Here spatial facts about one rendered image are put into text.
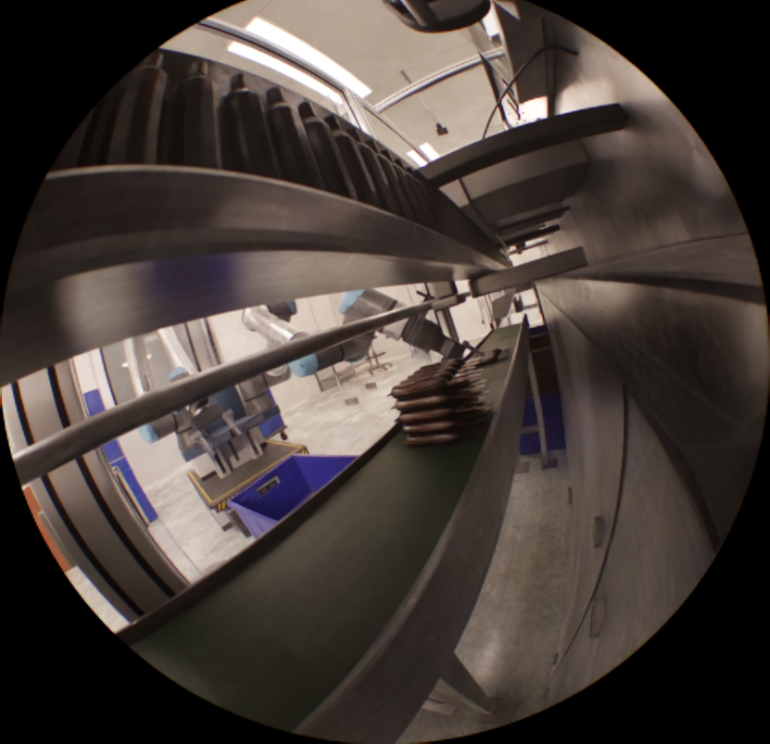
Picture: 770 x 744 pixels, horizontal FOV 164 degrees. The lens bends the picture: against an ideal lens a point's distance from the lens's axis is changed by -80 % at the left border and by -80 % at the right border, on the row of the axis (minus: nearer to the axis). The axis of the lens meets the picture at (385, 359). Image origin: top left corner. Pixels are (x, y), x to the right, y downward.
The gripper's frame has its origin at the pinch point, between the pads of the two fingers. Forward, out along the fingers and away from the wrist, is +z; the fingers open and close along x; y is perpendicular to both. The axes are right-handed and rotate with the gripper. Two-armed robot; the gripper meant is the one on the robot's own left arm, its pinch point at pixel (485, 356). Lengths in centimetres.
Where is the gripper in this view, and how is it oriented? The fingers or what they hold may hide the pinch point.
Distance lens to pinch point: 67.6
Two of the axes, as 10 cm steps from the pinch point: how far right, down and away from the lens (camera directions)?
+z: 8.9, 4.6, -0.4
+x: -1.1, 1.3, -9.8
